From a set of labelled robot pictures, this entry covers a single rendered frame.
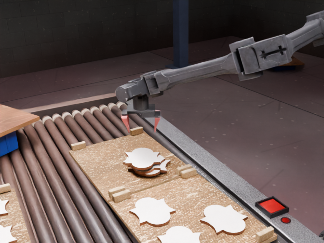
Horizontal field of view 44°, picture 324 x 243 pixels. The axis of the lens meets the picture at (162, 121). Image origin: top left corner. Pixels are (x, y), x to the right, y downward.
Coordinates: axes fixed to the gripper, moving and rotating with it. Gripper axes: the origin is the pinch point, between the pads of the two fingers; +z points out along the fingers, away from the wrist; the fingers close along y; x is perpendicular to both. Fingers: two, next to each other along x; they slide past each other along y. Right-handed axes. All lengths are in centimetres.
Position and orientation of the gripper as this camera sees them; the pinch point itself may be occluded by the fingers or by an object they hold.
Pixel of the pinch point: (141, 129)
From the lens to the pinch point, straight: 151.6
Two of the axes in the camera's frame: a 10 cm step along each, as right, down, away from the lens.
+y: 10.0, -0.2, 0.0
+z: 0.2, 9.1, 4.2
